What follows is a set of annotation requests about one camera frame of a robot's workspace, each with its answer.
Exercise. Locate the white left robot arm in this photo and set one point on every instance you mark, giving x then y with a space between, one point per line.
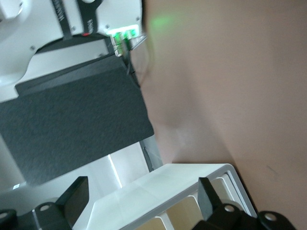
43 19

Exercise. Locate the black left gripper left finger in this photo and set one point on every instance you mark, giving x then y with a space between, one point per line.
76 196

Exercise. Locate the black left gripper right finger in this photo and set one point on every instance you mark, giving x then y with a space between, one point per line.
206 198

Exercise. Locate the dark grey background block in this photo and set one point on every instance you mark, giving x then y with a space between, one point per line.
72 124

